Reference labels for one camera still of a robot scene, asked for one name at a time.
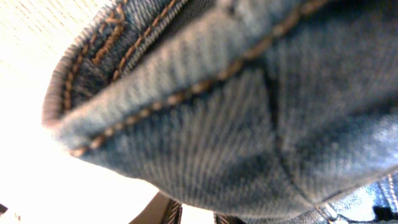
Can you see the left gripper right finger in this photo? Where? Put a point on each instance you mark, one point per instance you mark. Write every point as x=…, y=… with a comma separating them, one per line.
x=224, y=219

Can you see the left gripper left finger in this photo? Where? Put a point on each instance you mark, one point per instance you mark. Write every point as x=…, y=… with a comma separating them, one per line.
x=160, y=210

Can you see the light blue denim jeans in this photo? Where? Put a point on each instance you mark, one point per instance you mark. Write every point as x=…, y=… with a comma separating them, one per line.
x=268, y=111

